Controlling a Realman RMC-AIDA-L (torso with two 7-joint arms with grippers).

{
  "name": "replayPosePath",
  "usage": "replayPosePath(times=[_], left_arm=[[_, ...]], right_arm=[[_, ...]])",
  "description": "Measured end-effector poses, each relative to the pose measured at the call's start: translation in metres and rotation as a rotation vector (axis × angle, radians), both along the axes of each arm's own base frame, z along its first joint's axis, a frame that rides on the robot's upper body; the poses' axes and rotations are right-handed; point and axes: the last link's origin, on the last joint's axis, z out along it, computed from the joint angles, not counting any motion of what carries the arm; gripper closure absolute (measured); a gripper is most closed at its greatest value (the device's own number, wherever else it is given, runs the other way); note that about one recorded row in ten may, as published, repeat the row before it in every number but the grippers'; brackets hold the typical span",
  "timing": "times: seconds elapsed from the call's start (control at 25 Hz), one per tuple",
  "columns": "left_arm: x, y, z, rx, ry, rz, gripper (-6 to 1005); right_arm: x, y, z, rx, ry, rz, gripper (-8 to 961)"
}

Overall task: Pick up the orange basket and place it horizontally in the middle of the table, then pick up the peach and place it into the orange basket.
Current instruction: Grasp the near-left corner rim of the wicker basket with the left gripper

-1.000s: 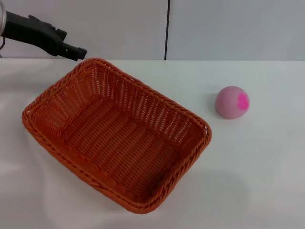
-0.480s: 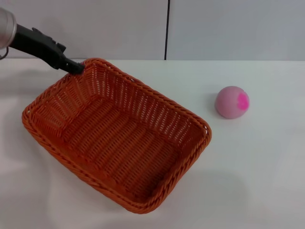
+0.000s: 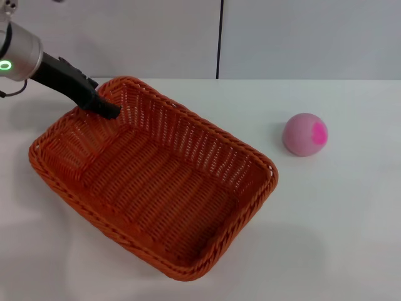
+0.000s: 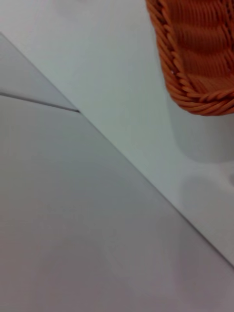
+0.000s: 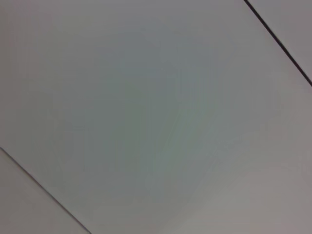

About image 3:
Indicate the black vertical wall strip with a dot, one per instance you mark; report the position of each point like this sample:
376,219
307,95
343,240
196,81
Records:
220,37

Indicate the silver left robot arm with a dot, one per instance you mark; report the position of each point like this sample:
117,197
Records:
18,50

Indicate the orange woven plastic basket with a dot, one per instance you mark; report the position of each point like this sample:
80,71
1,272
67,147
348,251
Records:
163,188

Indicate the pink toy peach ball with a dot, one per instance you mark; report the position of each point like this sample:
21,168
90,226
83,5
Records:
300,138

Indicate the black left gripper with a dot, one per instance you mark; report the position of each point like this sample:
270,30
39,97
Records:
62,78

